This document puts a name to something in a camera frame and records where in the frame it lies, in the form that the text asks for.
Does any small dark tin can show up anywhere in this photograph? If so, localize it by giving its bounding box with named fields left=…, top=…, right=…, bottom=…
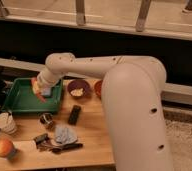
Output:
left=40, top=113, right=54, bottom=129

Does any purple bowl with food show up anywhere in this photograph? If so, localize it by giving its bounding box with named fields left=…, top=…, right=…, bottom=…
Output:
left=67, top=79, right=91, bottom=98

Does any crumpled grey blue cloth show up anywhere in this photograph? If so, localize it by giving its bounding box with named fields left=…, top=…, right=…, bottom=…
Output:
left=54, top=125, right=78, bottom=144

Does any white paper cup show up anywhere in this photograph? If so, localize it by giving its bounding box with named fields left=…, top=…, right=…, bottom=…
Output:
left=0, top=112, right=17, bottom=134

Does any small black box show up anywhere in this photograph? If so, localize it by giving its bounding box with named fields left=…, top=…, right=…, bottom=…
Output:
left=33, top=133, right=49, bottom=145

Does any orange red bowl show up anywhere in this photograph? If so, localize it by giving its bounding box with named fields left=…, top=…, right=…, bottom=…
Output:
left=94, top=80, right=103, bottom=98

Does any black handled utensil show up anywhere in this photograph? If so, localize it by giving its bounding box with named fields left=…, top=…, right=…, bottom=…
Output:
left=51, top=143, right=83, bottom=154

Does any orange peach fruit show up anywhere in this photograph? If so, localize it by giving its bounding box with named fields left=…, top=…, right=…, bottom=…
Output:
left=0, top=139, right=15, bottom=158

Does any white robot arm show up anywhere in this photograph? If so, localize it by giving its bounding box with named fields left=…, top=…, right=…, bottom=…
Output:
left=36, top=53, right=174, bottom=171

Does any orange red pepper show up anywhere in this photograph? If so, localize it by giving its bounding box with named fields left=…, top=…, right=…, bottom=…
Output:
left=31, top=77, right=46, bottom=102

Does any green plastic tray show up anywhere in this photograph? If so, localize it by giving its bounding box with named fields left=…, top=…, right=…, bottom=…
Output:
left=1, top=78, right=63, bottom=114

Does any black rectangular remote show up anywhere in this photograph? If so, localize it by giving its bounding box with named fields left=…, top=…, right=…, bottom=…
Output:
left=68, top=105, right=81, bottom=125

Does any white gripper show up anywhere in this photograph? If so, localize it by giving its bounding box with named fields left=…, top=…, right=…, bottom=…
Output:
left=32, top=69, right=60, bottom=97

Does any wooden folding table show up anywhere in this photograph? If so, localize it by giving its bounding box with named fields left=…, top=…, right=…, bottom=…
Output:
left=0, top=80, right=114, bottom=171

